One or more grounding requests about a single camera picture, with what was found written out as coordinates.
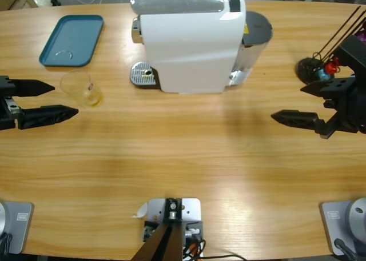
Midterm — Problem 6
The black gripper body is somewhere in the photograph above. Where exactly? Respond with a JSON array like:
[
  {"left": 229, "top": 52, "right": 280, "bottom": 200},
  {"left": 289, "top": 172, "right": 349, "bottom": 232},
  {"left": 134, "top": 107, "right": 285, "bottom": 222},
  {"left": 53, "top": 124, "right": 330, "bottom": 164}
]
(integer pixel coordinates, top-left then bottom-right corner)
[
  {"left": 323, "top": 77, "right": 366, "bottom": 134},
  {"left": 0, "top": 75, "right": 21, "bottom": 131}
]

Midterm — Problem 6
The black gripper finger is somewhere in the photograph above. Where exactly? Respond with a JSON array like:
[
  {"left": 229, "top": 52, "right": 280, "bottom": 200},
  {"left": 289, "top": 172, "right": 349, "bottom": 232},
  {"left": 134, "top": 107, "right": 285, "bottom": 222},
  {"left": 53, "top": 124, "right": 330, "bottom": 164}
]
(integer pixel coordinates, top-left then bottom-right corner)
[
  {"left": 300, "top": 77, "right": 357, "bottom": 98},
  {"left": 17, "top": 104, "right": 79, "bottom": 130},
  {"left": 270, "top": 109, "right": 341, "bottom": 140},
  {"left": 11, "top": 78, "right": 55, "bottom": 98}
]

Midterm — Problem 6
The clear drinking glass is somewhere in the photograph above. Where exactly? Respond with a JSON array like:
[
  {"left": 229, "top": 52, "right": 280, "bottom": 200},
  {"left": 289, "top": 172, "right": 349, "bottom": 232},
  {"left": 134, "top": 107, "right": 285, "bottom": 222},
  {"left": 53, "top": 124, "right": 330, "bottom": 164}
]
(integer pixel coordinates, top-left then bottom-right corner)
[{"left": 59, "top": 70, "right": 103, "bottom": 108}]

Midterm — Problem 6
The white capsule coffee machine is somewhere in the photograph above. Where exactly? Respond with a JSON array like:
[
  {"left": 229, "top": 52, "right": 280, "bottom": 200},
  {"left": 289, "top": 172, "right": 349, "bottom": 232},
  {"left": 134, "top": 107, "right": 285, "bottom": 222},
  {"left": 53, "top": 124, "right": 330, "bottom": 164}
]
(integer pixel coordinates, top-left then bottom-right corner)
[{"left": 129, "top": 0, "right": 274, "bottom": 95}]

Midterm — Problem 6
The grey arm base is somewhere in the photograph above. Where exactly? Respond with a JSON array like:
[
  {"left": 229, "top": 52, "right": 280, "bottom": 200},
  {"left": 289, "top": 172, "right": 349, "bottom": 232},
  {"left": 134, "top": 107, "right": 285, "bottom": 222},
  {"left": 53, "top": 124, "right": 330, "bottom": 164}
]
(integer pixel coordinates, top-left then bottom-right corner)
[
  {"left": 0, "top": 200, "right": 34, "bottom": 255},
  {"left": 319, "top": 197, "right": 366, "bottom": 256}
]

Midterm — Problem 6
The blue coffee capsule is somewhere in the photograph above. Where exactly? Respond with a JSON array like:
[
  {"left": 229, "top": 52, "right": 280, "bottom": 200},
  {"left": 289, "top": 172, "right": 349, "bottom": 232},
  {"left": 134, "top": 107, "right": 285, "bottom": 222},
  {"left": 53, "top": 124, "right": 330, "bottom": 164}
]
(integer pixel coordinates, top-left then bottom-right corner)
[{"left": 317, "top": 69, "right": 334, "bottom": 82}]

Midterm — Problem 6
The red coffee capsule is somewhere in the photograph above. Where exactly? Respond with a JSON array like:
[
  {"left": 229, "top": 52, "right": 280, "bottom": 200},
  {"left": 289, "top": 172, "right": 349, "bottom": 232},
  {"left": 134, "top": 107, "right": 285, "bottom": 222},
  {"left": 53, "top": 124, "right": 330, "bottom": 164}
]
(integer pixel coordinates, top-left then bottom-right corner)
[{"left": 325, "top": 58, "right": 340, "bottom": 75}]

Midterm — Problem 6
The black capsule holder with rods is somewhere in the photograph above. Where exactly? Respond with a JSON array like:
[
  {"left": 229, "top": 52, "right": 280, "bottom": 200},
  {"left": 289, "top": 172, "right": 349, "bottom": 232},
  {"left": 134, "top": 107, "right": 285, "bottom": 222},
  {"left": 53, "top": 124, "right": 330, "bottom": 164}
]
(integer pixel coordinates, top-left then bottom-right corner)
[{"left": 296, "top": 4, "right": 366, "bottom": 85}]

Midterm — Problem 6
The teal plastic tray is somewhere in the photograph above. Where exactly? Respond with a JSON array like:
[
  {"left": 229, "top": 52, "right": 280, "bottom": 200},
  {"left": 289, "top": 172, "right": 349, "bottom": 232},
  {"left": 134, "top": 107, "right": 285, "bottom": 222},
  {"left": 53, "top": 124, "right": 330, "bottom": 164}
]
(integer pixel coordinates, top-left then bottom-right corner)
[{"left": 38, "top": 14, "right": 105, "bottom": 67}]

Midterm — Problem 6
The white paper tag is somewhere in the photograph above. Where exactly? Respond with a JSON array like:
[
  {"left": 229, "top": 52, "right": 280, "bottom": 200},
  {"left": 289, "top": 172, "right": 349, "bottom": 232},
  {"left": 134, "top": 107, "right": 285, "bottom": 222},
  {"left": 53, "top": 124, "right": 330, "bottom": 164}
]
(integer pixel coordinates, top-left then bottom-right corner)
[{"left": 132, "top": 202, "right": 149, "bottom": 219}]

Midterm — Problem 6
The black device at right edge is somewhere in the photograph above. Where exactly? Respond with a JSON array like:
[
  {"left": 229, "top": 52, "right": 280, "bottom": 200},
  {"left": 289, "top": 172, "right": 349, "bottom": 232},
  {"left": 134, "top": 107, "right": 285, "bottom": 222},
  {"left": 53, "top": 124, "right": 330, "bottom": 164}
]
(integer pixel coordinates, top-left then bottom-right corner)
[{"left": 142, "top": 197, "right": 204, "bottom": 258}]

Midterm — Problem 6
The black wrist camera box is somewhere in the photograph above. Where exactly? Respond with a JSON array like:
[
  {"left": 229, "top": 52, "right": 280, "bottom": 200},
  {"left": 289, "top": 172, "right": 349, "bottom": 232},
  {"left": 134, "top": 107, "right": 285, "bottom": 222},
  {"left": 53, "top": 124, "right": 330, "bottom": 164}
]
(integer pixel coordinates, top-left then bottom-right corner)
[{"left": 333, "top": 34, "right": 366, "bottom": 78}]

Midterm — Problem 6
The black base cable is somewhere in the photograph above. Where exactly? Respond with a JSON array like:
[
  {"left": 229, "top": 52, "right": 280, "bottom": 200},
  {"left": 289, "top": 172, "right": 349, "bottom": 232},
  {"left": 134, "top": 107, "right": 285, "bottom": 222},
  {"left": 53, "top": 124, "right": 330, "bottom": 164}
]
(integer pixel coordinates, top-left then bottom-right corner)
[
  {"left": 0, "top": 232, "right": 14, "bottom": 255},
  {"left": 333, "top": 238, "right": 360, "bottom": 261}
]

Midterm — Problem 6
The black cable at mount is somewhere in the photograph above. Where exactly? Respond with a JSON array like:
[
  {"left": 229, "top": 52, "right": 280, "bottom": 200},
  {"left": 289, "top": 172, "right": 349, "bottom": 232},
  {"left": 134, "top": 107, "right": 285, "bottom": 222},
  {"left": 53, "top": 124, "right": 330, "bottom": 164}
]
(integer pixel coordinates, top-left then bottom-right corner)
[{"left": 182, "top": 238, "right": 246, "bottom": 261}]

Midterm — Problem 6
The orange cable at mount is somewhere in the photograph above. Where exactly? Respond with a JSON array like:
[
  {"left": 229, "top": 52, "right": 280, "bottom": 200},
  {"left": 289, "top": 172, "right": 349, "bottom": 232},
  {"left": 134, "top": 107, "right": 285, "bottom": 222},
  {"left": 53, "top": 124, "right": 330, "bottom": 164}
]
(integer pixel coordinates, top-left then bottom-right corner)
[{"left": 184, "top": 240, "right": 201, "bottom": 258}]

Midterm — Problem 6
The dark camera post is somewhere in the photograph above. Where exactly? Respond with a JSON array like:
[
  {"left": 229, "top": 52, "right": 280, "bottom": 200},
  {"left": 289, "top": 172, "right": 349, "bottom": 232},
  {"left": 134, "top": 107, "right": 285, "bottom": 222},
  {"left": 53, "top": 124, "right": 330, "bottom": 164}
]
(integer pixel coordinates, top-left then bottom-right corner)
[{"left": 132, "top": 197, "right": 184, "bottom": 261}]

